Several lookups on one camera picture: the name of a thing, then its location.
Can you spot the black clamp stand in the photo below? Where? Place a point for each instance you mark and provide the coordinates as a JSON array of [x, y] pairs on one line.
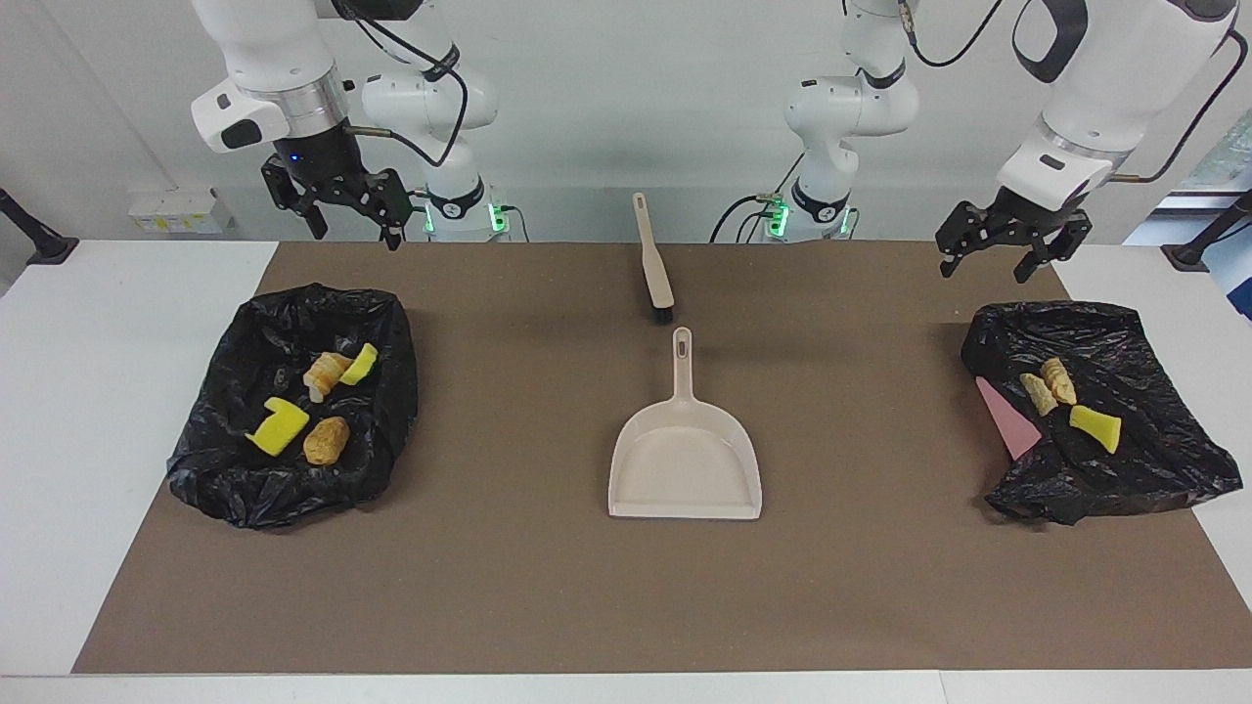
[[1188, 256], [44, 246]]

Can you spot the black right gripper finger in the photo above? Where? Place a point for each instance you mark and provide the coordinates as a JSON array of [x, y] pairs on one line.
[[284, 184], [393, 200]]

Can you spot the brown bread roll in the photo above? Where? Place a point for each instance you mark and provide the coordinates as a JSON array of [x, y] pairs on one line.
[[326, 441]]

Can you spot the beige hand brush black bristles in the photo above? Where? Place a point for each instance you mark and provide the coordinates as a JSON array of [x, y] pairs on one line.
[[653, 264]]

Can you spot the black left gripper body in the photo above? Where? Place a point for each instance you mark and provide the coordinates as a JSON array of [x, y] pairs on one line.
[[1022, 217]]

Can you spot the beige plastic dustpan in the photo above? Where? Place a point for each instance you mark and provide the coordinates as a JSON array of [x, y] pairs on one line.
[[685, 469]]

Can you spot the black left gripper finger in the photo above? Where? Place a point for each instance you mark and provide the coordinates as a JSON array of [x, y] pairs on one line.
[[963, 235], [1066, 240]]

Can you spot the pink bin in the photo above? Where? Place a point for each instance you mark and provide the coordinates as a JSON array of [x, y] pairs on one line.
[[1012, 425]]

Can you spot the green and yellow sponge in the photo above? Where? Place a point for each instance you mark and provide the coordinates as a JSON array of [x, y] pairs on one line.
[[360, 365]]

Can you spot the large yellow sponge piece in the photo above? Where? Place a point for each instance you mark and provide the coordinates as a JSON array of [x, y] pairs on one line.
[[279, 428]]

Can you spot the pale crusty bread piece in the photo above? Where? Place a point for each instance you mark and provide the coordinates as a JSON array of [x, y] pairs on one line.
[[325, 374]]

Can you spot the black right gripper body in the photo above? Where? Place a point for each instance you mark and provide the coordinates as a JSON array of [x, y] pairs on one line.
[[328, 166]]

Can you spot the small pale bread chunk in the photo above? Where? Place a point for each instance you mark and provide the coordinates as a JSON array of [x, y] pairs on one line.
[[1038, 393]]

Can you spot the orange croissant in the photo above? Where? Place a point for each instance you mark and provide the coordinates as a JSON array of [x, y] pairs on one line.
[[1059, 380]]

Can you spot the open bin with black bag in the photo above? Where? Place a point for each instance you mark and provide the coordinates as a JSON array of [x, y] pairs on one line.
[[225, 479]]

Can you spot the small yellow sponge piece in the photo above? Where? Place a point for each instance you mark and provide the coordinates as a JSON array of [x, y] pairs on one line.
[[1097, 426]]

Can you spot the white box on table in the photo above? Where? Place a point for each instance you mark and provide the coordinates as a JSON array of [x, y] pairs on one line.
[[176, 210]]

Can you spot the brown table mat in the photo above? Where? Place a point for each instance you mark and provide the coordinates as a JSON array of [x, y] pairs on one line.
[[626, 587]]

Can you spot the crumpled black trash bag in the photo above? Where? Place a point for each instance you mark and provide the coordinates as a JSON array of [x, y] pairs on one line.
[[1154, 460]]

